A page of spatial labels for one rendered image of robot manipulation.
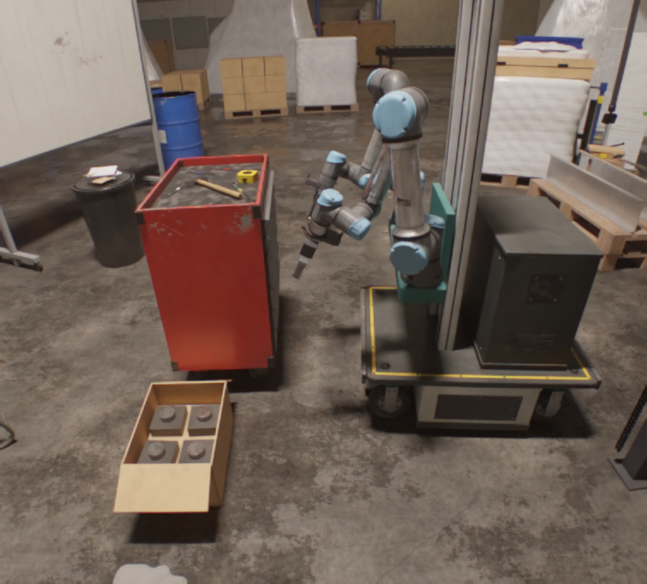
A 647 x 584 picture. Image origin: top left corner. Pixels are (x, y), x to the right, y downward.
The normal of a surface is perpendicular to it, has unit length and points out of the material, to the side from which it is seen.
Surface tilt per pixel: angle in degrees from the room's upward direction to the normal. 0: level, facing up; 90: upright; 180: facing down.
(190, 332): 90
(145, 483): 25
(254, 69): 90
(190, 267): 90
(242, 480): 0
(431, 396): 90
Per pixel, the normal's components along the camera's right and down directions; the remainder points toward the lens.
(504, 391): -0.10, 0.50
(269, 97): 0.12, 0.49
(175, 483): -0.02, -0.58
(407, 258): -0.47, 0.56
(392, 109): -0.51, 0.32
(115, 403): -0.04, -0.87
